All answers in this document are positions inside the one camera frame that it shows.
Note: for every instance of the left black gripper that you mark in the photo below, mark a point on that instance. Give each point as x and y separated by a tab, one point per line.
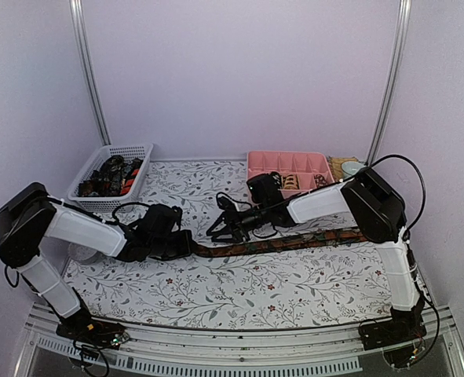
186	246

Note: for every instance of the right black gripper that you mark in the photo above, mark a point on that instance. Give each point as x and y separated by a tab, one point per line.
233	221

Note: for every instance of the brown green patterned tie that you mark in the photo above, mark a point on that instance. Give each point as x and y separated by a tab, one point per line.
334	237

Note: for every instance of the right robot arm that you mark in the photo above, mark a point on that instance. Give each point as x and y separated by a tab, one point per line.
379	213

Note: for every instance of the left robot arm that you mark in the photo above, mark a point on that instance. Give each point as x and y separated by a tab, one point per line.
33	215

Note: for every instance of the pile of dark ties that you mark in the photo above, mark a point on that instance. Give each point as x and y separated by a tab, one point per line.
115	177

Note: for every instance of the yellow patterned rolled tie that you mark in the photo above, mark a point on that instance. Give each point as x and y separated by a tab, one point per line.
290	182

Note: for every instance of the white plastic mesh basket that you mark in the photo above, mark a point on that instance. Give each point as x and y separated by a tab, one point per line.
107	204

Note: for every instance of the grey speckled bowl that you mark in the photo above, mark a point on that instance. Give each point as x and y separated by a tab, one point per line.
81	254

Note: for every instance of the pink divided organizer box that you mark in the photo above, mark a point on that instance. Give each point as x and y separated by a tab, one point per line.
304	164

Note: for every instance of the dark red rolled tie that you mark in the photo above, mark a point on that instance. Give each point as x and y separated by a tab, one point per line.
320	181

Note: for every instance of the floral patterned table mat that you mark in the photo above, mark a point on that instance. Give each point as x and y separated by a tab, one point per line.
290	289

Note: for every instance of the light blue ceramic bowl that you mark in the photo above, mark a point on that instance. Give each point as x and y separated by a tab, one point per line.
350	168

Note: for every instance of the front aluminium rail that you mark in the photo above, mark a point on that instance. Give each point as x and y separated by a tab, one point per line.
156	350

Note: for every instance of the right aluminium frame post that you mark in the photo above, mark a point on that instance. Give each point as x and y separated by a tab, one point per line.
399	43

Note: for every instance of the aluminium frame post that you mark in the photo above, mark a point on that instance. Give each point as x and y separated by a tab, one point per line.
399	43
79	27

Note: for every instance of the left aluminium frame post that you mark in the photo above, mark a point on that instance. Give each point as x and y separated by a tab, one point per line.
79	27

